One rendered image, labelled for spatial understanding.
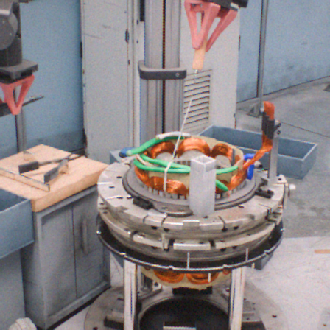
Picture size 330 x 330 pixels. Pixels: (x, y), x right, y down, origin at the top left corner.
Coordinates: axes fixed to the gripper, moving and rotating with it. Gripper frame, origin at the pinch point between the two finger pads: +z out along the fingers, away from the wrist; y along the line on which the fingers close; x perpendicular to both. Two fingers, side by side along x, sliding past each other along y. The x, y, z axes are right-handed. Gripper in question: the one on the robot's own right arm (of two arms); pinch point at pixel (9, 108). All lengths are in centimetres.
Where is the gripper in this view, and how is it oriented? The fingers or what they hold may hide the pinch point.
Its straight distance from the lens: 129.0
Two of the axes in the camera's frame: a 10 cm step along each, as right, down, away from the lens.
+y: 8.0, 2.9, -5.2
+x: 5.9, -3.4, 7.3
